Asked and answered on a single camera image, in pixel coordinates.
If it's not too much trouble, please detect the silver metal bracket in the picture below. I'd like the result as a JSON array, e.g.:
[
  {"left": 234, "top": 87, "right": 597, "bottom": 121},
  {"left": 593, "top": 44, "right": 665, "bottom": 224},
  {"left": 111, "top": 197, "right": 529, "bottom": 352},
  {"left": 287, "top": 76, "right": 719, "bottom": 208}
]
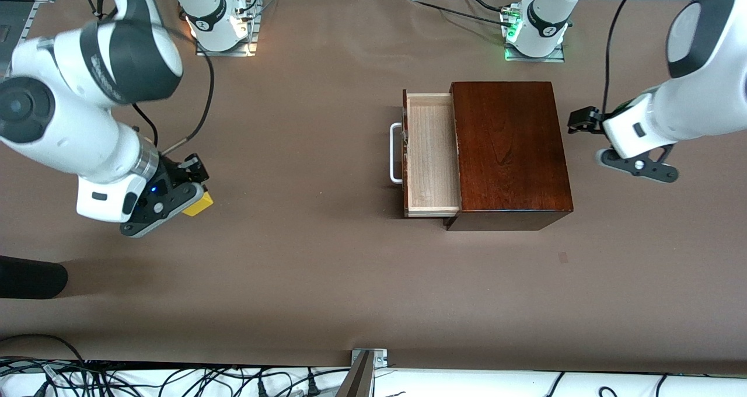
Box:
[{"left": 350, "top": 348, "right": 389, "bottom": 370}]

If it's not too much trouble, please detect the black foam cylinder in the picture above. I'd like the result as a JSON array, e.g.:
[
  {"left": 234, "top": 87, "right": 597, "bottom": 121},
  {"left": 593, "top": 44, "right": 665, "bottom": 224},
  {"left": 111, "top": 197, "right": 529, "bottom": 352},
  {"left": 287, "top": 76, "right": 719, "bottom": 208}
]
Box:
[{"left": 0, "top": 255, "right": 69, "bottom": 300}]

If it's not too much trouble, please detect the dark brown wooden cabinet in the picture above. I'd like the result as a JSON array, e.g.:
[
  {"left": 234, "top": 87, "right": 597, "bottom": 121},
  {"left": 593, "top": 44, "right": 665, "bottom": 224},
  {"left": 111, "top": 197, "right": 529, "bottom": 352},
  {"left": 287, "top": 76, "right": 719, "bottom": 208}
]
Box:
[{"left": 442, "top": 81, "right": 574, "bottom": 232}]

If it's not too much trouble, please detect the grey metal beam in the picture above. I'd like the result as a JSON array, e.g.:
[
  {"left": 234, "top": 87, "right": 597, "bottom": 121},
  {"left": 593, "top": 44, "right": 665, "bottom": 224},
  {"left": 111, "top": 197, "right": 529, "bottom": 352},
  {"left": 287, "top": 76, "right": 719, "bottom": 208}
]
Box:
[{"left": 336, "top": 351, "right": 375, "bottom": 397}]

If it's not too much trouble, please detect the black cable with brass connector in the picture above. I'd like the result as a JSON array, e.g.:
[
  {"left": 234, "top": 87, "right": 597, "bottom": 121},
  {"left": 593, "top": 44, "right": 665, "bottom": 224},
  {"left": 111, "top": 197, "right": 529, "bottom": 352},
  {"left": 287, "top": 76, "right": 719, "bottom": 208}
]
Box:
[{"left": 160, "top": 26, "right": 215, "bottom": 156}]

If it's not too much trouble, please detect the brown paper table cover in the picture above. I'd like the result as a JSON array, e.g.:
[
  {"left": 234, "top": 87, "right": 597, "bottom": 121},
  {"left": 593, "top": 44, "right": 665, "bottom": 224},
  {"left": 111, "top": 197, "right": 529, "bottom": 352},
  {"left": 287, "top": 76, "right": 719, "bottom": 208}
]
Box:
[{"left": 0, "top": 0, "right": 747, "bottom": 375}]

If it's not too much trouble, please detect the perforated metal rail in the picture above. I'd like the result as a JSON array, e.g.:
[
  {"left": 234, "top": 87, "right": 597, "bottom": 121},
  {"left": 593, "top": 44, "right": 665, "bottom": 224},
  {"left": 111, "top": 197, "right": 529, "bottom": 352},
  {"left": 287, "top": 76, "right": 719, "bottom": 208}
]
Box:
[{"left": 15, "top": 3, "right": 39, "bottom": 41}]

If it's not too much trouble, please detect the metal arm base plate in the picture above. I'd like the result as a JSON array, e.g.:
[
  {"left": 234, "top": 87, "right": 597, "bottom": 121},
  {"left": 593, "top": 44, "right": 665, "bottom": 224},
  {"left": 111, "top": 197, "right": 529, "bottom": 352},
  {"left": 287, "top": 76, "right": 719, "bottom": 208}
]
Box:
[
  {"left": 196, "top": 0, "right": 260, "bottom": 57},
  {"left": 505, "top": 3, "right": 566, "bottom": 63}
]

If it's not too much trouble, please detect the wooden drawer with white handle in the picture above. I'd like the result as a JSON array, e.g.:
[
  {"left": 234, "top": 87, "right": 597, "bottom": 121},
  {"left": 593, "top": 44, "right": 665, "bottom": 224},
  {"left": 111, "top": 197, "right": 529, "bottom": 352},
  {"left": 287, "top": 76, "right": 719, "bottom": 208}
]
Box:
[{"left": 390, "top": 89, "right": 463, "bottom": 218}]

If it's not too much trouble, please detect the white sheet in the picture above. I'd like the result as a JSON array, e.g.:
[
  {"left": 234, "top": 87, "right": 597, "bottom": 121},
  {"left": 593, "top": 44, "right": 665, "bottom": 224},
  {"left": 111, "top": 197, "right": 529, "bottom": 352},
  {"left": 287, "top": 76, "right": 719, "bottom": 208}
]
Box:
[{"left": 0, "top": 359, "right": 747, "bottom": 397}]

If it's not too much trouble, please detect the yellow block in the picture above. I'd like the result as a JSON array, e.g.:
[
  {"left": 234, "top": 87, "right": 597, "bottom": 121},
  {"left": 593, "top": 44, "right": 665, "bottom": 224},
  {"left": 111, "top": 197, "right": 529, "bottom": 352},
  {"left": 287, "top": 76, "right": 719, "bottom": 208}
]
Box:
[{"left": 181, "top": 191, "right": 214, "bottom": 217}]

